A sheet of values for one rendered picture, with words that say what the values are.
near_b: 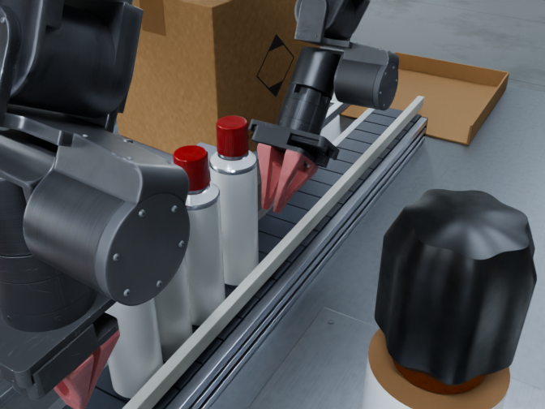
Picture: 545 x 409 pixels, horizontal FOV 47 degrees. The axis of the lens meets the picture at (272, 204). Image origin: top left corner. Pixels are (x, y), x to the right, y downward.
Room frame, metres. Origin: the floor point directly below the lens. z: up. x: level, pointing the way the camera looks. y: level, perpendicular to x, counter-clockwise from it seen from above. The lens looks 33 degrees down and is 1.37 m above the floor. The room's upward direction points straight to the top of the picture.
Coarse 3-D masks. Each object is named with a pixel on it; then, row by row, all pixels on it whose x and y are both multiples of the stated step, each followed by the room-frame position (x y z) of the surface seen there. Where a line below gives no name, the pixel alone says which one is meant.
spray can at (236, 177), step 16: (224, 128) 0.58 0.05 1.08; (240, 128) 0.58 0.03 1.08; (224, 144) 0.58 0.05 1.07; (240, 144) 0.58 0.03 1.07; (224, 160) 0.58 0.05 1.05; (240, 160) 0.58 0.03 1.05; (256, 160) 0.59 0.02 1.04; (224, 176) 0.57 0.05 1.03; (240, 176) 0.57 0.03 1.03; (256, 176) 0.59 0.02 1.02; (224, 192) 0.57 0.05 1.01; (240, 192) 0.57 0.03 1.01; (256, 192) 0.59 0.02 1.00; (224, 208) 0.57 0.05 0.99; (240, 208) 0.57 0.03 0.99; (256, 208) 0.58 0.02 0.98; (224, 224) 0.57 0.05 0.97; (240, 224) 0.57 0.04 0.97; (256, 224) 0.58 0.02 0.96; (224, 240) 0.57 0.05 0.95; (240, 240) 0.57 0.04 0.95; (256, 240) 0.58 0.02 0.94; (224, 256) 0.57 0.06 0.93; (240, 256) 0.57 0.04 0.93; (256, 256) 0.58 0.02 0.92; (224, 272) 0.57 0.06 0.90; (240, 272) 0.57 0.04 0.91
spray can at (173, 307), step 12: (180, 276) 0.46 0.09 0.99; (168, 288) 0.45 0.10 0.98; (180, 288) 0.46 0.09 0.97; (156, 300) 0.45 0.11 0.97; (168, 300) 0.45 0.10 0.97; (180, 300) 0.46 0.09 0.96; (168, 312) 0.45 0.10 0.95; (180, 312) 0.46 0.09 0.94; (168, 324) 0.45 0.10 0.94; (180, 324) 0.46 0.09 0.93; (168, 336) 0.45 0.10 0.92; (180, 336) 0.45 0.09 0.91; (168, 348) 0.45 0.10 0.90
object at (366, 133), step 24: (384, 120) 1.02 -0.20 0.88; (360, 144) 0.93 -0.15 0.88; (336, 168) 0.85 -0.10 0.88; (312, 192) 0.78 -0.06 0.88; (264, 216) 0.72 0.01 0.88; (288, 216) 0.72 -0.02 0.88; (264, 240) 0.66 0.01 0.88; (312, 240) 0.68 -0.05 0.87; (288, 264) 0.61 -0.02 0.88; (264, 288) 0.57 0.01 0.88; (240, 312) 0.53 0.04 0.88; (96, 384) 0.42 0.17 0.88; (72, 408) 0.39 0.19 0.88; (96, 408) 0.39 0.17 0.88; (120, 408) 0.39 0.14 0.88
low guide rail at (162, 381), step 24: (408, 120) 0.98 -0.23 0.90; (384, 144) 0.88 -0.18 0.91; (360, 168) 0.80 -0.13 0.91; (336, 192) 0.73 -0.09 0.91; (312, 216) 0.67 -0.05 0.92; (288, 240) 0.62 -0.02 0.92; (264, 264) 0.57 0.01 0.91; (240, 288) 0.53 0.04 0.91; (216, 312) 0.49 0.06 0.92; (192, 336) 0.45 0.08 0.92; (216, 336) 0.47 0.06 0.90; (168, 360) 0.42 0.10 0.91; (192, 360) 0.44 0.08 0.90; (168, 384) 0.40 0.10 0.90; (144, 408) 0.37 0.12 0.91
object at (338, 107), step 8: (336, 104) 0.91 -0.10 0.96; (344, 104) 0.92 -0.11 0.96; (328, 112) 0.88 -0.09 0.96; (336, 112) 0.89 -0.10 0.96; (328, 120) 0.87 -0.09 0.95; (0, 384) 0.35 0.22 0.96; (8, 384) 0.35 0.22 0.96; (0, 392) 0.34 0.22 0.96; (8, 392) 0.35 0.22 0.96; (16, 392) 0.35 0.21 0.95; (0, 400) 0.34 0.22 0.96; (8, 400) 0.34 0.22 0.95; (0, 408) 0.34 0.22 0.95
